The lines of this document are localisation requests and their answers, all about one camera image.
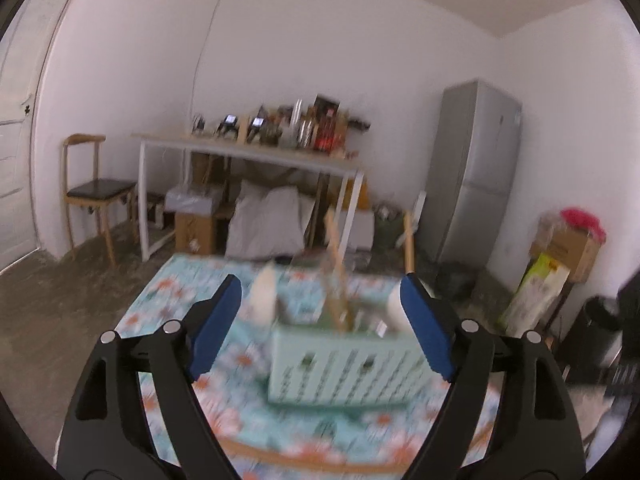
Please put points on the white pillow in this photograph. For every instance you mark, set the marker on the white pillow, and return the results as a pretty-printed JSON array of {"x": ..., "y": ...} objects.
[{"x": 265, "y": 225}]

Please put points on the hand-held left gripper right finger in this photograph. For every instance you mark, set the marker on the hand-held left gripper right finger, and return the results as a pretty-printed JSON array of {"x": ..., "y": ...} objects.
[{"x": 425, "y": 325}]

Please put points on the floral turquoise tablecloth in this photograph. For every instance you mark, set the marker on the floral turquoise tablecloth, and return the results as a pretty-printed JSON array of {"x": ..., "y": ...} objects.
[{"x": 235, "y": 375}]

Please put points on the green yellow carton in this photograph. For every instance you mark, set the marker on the green yellow carton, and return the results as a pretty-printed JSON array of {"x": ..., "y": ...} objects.
[{"x": 535, "y": 290}]

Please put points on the grey refrigerator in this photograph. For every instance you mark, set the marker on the grey refrigerator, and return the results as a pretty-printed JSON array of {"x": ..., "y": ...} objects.
[{"x": 475, "y": 170}]

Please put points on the brown cardboard box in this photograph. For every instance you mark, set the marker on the brown cardboard box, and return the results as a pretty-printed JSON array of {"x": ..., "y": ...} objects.
[{"x": 194, "y": 232}]

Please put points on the black trash bin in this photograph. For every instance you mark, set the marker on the black trash bin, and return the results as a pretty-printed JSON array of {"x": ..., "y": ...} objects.
[{"x": 597, "y": 335}]

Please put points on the white plastic spoon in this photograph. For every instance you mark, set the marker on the white plastic spoon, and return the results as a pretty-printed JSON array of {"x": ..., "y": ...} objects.
[{"x": 397, "y": 305}]

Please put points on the wooden chair dark seat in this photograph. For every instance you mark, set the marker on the wooden chair dark seat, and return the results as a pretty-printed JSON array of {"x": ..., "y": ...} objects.
[{"x": 97, "y": 190}]

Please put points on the wooden chopstick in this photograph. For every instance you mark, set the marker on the wooden chopstick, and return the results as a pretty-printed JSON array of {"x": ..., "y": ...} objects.
[
  {"x": 337, "y": 265},
  {"x": 408, "y": 242}
]

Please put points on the green plastic utensil basket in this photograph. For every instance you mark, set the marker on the green plastic utensil basket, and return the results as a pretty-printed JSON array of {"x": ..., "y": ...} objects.
[{"x": 345, "y": 365}]

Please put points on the red fluffy thing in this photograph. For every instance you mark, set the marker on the red fluffy thing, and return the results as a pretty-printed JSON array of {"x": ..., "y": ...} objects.
[{"x": 582, "y": 221}]

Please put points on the open cardboard box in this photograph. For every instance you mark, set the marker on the open cardboard box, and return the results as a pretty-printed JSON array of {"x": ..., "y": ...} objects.
[{"x": 567, "y": 252}]

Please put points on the white plastic ladle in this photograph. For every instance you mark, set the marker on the white plastic ladle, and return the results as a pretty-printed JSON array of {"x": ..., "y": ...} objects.
[{"x": 262, "y": 295}]

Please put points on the clear plastic storage bin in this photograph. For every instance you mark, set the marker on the clear plastic storage bin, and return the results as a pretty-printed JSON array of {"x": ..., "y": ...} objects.
[{"x": 195, "y": 200}]

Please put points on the white desk wooden top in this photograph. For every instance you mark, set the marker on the white desk wooden top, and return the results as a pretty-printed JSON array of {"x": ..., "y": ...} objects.
[{"x": 250, "y": 152}]

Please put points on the clutter of desk things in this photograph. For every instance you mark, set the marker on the clutter of desk things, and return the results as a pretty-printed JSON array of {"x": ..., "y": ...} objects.
[{"x": 300, "y": 127}]

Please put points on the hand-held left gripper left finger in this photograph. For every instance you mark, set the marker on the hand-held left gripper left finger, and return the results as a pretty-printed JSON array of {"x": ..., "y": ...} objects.
[{"x": 217, "y": 325}]

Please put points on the white door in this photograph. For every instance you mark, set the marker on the white door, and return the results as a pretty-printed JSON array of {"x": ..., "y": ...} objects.
[{"x": 17, "y": 160}]

